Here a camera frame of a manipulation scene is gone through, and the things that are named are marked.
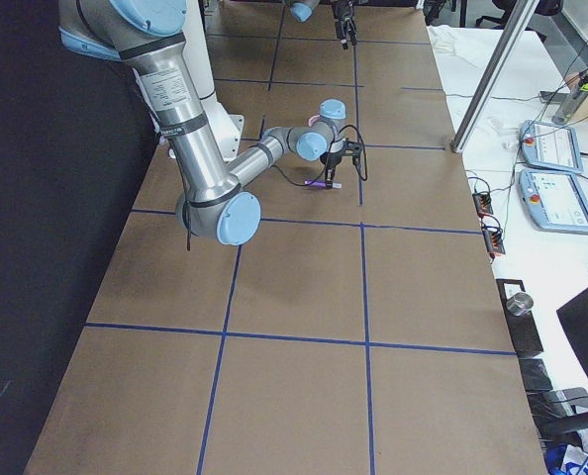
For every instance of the metal cup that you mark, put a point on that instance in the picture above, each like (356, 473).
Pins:
(519, 304)

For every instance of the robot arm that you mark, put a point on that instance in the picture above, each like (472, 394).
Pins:
(163, 41)
(302, 10)

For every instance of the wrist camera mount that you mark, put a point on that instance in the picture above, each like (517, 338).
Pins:
(353, 150)

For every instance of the purple marker pen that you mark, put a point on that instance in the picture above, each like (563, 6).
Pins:
(321, 184)

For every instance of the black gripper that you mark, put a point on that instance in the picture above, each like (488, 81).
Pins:
(331, 159)
(343, 19)

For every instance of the teach pendant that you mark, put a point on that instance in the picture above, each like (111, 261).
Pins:
(548, 146)
(554, 200)

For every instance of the near teach pendant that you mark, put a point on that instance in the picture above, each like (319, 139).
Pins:
(554, 200)

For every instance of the aluminium frame post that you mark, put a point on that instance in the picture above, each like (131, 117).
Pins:
(512, 33)

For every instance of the far teach pendant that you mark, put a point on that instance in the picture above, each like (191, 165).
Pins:
(548, 146)

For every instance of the orange black power connector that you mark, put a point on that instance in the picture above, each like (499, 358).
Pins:
(483, 203)

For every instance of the pink mesh pen holder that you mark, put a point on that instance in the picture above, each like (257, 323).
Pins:
(312, 120)

